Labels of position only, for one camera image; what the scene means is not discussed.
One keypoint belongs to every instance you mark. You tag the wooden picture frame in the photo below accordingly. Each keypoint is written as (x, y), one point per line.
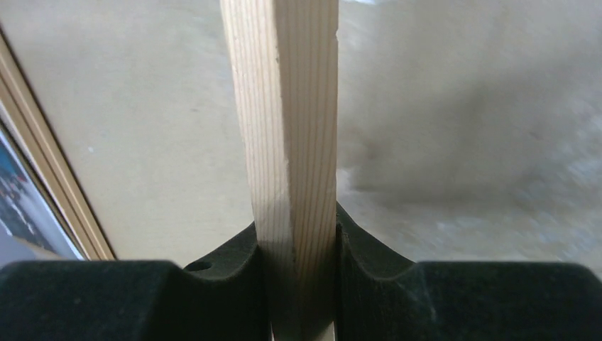
(185, 120)

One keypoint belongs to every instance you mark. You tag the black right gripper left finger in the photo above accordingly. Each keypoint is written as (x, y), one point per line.
(220, 296)

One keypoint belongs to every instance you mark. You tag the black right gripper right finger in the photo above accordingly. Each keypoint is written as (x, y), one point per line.
(381, 295)

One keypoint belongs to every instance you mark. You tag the printed photo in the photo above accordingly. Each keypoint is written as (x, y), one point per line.
(27, 213)

